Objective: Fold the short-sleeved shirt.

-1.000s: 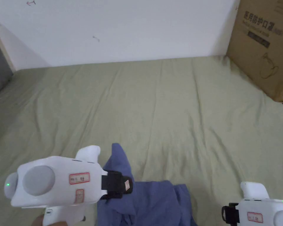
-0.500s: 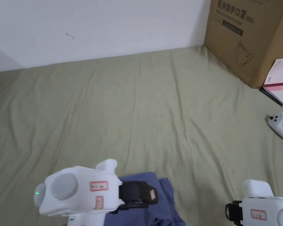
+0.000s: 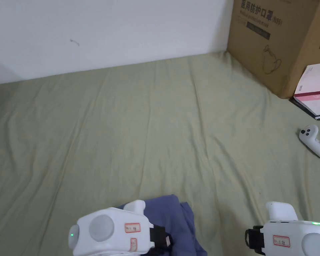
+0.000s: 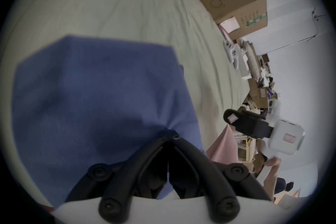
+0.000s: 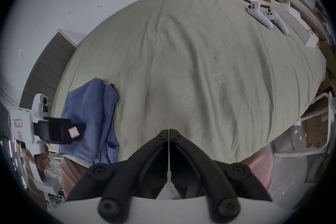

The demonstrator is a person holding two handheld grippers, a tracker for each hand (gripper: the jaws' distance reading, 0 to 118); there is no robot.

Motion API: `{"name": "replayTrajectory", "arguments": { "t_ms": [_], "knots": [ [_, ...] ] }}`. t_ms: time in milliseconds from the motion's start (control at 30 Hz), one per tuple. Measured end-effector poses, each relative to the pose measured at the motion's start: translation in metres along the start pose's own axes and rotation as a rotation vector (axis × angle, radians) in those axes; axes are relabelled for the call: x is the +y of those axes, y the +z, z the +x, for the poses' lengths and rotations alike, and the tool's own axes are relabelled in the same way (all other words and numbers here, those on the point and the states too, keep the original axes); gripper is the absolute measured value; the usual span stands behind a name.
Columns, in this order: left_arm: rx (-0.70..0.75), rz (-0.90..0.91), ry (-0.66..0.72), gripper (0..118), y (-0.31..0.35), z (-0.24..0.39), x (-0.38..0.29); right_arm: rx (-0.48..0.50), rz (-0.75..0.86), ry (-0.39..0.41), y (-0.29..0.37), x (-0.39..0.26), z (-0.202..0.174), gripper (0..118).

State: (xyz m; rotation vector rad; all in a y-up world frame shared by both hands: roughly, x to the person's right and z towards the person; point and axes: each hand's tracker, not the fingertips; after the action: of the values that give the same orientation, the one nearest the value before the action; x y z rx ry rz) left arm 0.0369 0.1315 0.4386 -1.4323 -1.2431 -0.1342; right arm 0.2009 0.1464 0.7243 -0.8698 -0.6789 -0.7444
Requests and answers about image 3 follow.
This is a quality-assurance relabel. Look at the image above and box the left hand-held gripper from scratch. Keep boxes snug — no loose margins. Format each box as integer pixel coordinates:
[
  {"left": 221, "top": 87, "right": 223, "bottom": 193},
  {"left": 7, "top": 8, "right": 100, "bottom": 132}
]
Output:
[{"left": 68, "top": 200, "right": 174, "bottom": 256}]

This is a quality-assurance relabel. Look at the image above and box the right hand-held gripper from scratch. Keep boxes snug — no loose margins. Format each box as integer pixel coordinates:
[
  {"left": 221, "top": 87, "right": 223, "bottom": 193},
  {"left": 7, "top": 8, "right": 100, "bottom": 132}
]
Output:
[{"left": 245, "top": 201, "right": 320, "bottom": 256}]

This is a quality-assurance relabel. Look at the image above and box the flat black box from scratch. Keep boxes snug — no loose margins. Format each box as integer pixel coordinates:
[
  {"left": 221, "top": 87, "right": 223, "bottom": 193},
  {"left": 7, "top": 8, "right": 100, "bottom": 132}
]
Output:
[{"left": 288, "top": 97, "right": 320, "bottom": 121}]

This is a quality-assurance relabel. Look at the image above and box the white and pink box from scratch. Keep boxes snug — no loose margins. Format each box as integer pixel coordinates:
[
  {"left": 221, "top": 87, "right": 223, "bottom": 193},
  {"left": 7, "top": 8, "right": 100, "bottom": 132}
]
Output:
[{"left": 294, "top": 62, "right": 320, "bottom": 115}]

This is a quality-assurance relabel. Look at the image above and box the white hand controller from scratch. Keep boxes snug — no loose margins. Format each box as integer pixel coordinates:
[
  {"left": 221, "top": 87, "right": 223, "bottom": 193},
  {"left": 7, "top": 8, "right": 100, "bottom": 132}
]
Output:
[{"left": 299, "top": 124, "right": 320, "bottom": 160}]

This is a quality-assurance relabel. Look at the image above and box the dark blue shirt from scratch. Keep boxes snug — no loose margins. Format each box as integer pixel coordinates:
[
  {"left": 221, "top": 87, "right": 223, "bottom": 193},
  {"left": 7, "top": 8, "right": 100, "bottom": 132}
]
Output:
[{"left": 117, "top": 194, "right": 209, "bottom": 256}]

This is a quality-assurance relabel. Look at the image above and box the bed with pale green sheet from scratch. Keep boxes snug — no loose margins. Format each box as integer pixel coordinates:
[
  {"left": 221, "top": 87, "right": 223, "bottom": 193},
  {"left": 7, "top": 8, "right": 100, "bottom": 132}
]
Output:
[{"left": 0, "top": 50, "right": 320, "bottom": 256}]

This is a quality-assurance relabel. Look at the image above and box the large brown cardboard carton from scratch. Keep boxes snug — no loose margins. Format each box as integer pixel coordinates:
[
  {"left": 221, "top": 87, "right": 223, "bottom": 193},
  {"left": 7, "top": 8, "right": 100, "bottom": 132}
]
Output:
[{"left": 226, "top": 0, "right": 320, "bottom": 99}]

